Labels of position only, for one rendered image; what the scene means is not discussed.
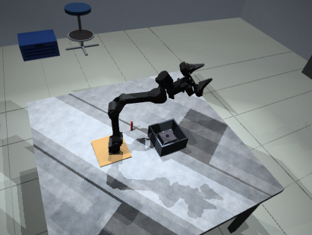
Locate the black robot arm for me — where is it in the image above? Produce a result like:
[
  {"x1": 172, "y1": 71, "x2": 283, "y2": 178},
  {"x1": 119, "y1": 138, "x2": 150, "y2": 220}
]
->
[{"x1": 108, "y1": 70, "x2": 195, "y2": 155}]

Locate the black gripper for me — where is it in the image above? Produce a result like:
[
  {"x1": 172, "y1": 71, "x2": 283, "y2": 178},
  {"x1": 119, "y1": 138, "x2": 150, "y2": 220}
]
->
[{"x1": 175, "y1": 61, "x2": 212, "y2": 97}]

